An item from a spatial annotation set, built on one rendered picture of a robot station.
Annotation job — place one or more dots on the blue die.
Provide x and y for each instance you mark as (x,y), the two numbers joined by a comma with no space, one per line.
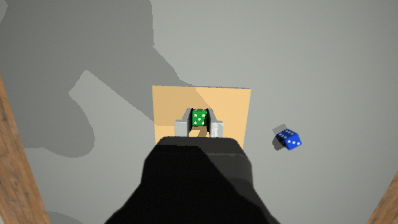
(289,139)

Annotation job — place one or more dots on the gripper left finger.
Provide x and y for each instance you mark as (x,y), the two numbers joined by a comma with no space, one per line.
(183,126)

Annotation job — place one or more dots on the green die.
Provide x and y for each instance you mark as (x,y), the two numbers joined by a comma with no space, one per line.
(199,117)

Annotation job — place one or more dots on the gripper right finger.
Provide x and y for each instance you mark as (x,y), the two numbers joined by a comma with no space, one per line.
(214,126)

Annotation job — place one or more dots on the tan flat mat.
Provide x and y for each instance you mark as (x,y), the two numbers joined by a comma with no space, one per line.
(229,106)

